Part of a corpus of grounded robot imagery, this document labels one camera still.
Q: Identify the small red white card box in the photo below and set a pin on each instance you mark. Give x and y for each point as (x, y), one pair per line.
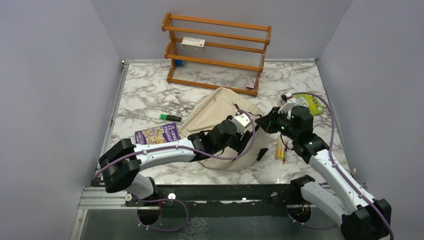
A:
(251, 83)

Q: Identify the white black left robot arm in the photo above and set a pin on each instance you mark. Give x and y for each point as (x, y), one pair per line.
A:
(120, 165)

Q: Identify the purple treehouse book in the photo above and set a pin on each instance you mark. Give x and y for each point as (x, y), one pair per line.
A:
(157, 135)

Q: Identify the green comic book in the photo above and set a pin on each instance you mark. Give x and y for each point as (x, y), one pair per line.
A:
(311, 102)

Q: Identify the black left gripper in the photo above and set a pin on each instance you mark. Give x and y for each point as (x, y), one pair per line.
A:
(241, 138)

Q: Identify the orange wooden shelf rack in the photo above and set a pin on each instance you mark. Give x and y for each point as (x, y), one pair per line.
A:
(228, 45)

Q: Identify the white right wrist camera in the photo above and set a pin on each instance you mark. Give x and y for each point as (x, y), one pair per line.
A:
(287, 102)

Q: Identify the green black highlighter marker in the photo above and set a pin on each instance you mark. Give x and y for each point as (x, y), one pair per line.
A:
(168, 117)

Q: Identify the cream canvas student bag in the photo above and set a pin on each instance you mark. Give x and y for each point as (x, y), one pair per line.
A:
(212, 110)

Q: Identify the white red box on shelf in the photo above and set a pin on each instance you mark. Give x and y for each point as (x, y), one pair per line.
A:
(195, 44)

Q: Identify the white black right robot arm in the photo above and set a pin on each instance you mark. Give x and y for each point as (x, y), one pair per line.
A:
(359, 215)

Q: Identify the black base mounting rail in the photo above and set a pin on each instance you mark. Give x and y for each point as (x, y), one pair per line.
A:
(228, 200)

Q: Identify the small blue item on shelf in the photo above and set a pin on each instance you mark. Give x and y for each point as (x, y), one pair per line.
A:
(179, 63)

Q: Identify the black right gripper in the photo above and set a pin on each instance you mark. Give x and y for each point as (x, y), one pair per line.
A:
(267, 121)

